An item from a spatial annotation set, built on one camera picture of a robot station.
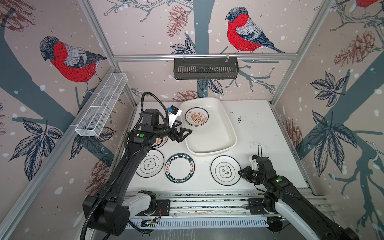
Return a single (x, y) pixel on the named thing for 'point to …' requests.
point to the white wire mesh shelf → (92, 121)
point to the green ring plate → (179, 168)
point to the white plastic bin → (218, 134)
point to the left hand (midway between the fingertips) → (184, 127)
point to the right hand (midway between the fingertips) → (237, 174)
